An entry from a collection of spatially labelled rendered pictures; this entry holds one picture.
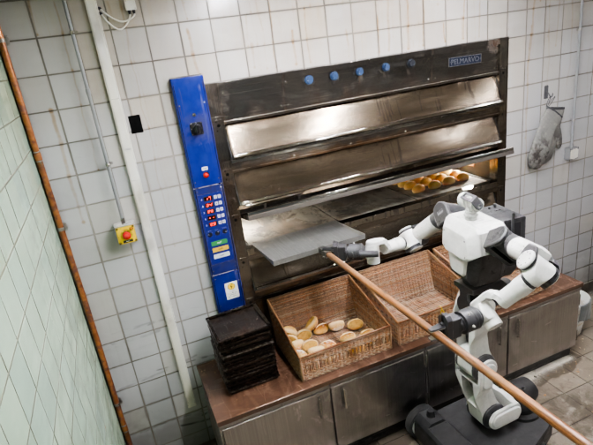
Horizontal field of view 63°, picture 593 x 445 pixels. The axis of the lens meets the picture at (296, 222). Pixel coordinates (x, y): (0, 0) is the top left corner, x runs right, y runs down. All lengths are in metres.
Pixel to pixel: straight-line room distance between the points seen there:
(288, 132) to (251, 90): 0.30
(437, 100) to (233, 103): 1.27
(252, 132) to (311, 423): 1.57
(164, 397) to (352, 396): 1.09
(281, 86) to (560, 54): 1.98
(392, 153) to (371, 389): 1.38
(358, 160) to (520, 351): 1.59
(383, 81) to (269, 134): 0.75
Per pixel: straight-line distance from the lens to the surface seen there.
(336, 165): 2.85
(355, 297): 3.06
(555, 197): 4.05
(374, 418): 2.99
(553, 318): 3.56
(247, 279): 2.84
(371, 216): 3.04
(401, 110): 3.01
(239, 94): 2.60
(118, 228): 2.53
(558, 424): 1.58
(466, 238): 2.23
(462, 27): 3.25
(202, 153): 2.54
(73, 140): 2.51
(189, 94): 2.50
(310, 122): 2.74
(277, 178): 2.71
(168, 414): 3.16
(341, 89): 2.82
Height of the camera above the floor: 2.25
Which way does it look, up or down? 20 degrees down
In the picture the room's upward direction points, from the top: 8 degrees counter-clockwise
